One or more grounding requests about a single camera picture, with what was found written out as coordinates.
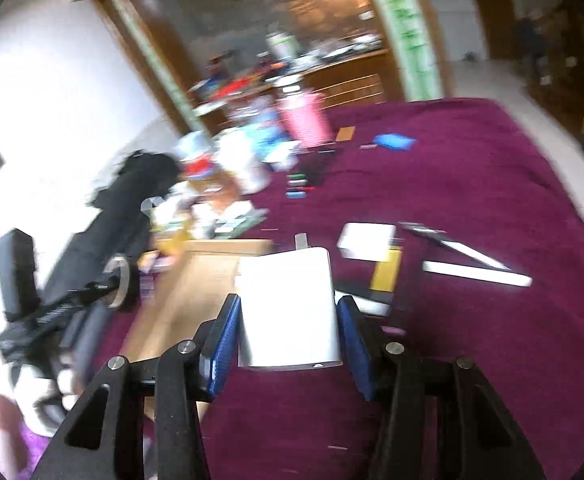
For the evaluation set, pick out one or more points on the wooden sideboard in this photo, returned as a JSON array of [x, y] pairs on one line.
[[352, 77]]

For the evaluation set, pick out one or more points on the clear food jar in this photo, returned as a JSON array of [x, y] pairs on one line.
[[194, 155]]

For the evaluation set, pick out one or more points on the black marker red cap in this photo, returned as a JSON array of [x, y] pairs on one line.
[[317, 175]]

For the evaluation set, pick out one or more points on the green bamboo wall scroll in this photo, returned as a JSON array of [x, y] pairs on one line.
[[402, 30]]

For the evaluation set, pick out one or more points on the white power bank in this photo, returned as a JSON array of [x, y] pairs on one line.
[[287, 305]]

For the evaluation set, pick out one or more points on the white plug adapter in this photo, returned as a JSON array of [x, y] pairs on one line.
[[366, 241]]

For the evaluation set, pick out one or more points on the blue labelled snack container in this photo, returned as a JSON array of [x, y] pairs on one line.
[[269, 130]]

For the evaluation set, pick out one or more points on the yellow and black pen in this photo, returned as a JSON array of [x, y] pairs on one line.
[[345, 134]]

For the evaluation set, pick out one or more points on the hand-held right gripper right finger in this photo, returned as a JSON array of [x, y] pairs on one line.
[[356, 347]]

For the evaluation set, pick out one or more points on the person's left forearm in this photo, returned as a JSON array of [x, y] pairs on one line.
[[5, 430]]

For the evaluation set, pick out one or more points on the pale flat ruler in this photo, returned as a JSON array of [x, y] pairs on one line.
[[477, 273]]

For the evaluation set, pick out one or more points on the white plastic tub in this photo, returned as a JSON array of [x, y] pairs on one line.
[[244, 165]]

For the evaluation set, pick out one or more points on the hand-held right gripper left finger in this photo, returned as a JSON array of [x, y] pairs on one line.
[[220, 347]]

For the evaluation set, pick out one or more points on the pink woven basket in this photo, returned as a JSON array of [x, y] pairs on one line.
[[304, 117]]

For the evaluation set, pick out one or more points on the blue and white carton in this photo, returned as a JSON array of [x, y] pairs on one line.
[[283, 156]]

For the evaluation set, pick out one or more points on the black marker green cap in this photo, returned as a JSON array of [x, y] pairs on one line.
[[298, 177]]

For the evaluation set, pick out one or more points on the cardboard box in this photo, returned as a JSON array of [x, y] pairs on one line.
[[191, 280]]

